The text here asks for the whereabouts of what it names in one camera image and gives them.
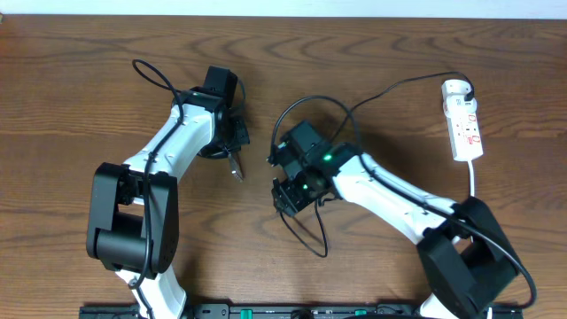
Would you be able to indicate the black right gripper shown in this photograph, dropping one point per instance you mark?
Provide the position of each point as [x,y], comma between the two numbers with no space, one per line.
[290,203]

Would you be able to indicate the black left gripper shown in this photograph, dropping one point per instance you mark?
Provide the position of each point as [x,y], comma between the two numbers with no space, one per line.
[244,137]

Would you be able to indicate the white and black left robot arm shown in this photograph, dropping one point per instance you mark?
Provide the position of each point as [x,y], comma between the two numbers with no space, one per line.
[134,208]

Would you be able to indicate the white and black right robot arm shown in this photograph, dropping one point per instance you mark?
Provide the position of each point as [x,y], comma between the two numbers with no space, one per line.
[466,257]

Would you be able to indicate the white charger plug adapter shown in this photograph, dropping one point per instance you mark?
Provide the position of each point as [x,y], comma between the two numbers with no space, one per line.
[457,87]

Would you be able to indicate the white power strip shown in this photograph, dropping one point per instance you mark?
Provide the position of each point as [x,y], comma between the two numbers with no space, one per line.
[462,121]

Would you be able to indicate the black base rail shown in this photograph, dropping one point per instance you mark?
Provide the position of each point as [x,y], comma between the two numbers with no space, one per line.
[224,311]

